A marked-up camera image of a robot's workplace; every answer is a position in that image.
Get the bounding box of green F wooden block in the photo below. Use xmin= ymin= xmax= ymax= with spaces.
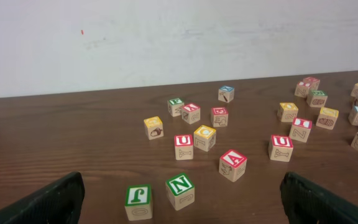
xmin=167 ymin=98 xmax=184 ymax=117

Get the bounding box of blue X wooden block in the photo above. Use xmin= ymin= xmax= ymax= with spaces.
xmin=218 ymin=85 xmax=235 ymax=103

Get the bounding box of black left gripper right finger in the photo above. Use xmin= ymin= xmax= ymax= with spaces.
xmin=280 ymin=172 xmax=358 ymax=224

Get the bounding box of yellow acorn wooden block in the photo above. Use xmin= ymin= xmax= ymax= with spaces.
xmin=144 ymin=116 xmax=164 ymax=140

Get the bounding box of red U block left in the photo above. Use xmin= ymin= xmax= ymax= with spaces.
xmin=174 ymin=134 xmax=194 ymax=161

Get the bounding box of red W wooden block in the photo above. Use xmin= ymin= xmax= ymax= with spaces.
xmin=303 ymin=77 xmax=320 ymax=90

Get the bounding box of red E wooden block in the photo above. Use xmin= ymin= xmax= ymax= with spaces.
xmin=211 ymin=107 xmax=229 ymax=127

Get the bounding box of red i block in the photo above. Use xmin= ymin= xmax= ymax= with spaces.
xmin=294 ymin=82 xmax=311 ymax=98
xmin=289 ymin=118 xmax=312 ymax=142

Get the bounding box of red u block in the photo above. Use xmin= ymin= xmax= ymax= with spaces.
xmin=268 ymin=134 xmax=293 ymax=162
xmin=174 ymin=134 xmax=194 ymax=161

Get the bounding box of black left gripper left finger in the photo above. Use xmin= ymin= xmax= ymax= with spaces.
xmin=0 ymin=172 xmax=85 ymax=224

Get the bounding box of red U block centre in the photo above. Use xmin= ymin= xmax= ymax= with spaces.
xmin=268 ymin=134 xmax=293 ymax=162

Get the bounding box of red X wooden block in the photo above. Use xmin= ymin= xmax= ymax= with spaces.
xmin=181 ymin=103 xmax=201 ymax=124

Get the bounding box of red I block far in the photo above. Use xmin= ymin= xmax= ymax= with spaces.
xmin=294 ymin=82 xmax=311 ymax=98

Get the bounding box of red A wooden block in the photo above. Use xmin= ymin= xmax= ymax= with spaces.
xmin=219 ymin=149 xmax=247 ymax=182

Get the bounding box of green B wooden block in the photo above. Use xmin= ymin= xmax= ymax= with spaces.
xmin=306 ymin=90 xmax=328 ymax=108

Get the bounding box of red I block centre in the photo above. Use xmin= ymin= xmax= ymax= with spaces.
xmin=289 ymin=118 xmax=312 ymax=142

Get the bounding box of yellow O wooden block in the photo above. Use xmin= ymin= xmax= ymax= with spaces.
xmin=277 ymin=103 xmax=298 ymax=123

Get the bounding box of yellow C wooden block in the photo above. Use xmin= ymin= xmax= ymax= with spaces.
xmin=193 ymin=125 xmax=216 ymax=152

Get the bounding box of green N wooden block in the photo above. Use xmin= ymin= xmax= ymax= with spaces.
xmin=165 ymin=173 xmax=195 ymax=210

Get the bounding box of yellow block beside centre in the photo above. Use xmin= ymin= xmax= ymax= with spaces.
xmin=316 ymin=107 xmax=339 ymax=130

